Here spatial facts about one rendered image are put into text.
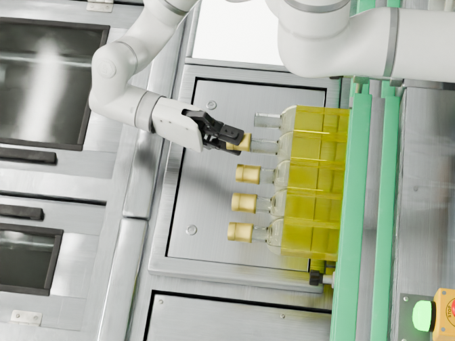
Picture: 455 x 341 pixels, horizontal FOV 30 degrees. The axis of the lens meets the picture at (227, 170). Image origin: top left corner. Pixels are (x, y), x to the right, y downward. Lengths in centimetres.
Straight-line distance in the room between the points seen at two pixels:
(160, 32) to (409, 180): 56
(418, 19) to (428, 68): 7
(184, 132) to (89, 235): 32
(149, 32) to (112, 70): 13
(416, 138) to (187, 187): 50
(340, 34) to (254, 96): 67
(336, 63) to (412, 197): 33
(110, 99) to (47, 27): 45
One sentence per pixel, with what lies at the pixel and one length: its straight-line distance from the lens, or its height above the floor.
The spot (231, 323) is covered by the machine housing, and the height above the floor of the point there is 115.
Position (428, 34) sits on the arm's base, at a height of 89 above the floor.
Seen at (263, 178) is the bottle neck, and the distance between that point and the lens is 156.
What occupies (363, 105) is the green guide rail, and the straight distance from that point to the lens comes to 149.
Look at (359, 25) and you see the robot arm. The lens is 118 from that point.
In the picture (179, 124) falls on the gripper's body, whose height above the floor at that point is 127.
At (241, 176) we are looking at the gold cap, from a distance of 155.
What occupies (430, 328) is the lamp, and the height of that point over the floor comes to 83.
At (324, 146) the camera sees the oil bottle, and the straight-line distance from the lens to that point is 156.
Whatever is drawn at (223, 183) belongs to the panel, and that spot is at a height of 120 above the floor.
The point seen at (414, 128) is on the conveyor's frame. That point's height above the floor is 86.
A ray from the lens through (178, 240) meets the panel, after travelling 166.
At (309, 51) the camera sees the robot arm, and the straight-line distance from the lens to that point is 115.
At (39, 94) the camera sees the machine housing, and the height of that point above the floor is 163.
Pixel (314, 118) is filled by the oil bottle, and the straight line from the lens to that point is 159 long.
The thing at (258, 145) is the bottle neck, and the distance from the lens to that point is 158.
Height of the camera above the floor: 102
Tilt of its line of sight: 6 degrees up
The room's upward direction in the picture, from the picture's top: 84 degrees counter-clockwise
